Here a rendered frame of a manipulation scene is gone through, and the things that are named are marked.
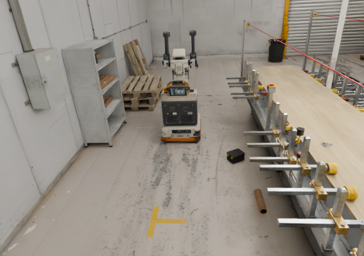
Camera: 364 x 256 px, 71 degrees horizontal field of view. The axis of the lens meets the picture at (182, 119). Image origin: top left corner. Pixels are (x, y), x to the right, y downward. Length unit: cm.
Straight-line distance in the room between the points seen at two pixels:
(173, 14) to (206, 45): 162
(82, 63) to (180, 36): 644
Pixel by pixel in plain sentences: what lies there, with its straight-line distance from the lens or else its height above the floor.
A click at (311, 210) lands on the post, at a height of 77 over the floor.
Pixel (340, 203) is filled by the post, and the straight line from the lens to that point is 162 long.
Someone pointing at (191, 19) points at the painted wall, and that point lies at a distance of 979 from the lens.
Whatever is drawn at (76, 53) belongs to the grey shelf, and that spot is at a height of 148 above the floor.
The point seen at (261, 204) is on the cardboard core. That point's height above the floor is 8.
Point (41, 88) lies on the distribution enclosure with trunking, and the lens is 313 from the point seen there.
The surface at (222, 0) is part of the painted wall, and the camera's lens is 979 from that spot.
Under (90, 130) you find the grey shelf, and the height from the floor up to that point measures 30.
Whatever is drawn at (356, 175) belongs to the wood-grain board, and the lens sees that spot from 218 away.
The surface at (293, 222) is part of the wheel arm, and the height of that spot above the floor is 96.
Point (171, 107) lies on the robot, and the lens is 388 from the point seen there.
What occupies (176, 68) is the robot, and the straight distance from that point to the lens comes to 402.
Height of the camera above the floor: 207
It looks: 25 degrees down
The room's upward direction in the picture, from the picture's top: 3 degrees counter-clockwise
